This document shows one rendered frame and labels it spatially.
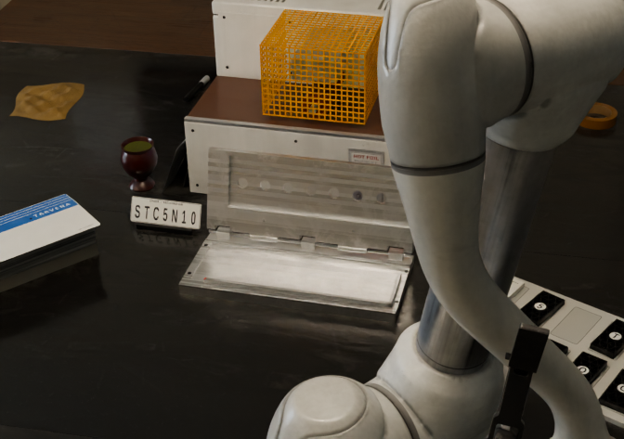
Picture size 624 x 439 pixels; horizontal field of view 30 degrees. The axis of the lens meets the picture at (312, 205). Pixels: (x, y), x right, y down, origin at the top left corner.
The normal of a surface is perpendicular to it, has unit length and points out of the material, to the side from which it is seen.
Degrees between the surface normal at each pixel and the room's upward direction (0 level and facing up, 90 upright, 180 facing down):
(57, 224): 0
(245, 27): 90
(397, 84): 80
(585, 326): 0
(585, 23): 53
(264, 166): 75
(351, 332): 0
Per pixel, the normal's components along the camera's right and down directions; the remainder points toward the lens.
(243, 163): -0.24, 0.27
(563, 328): -0.02, -0.85
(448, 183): 0.15, 0.49
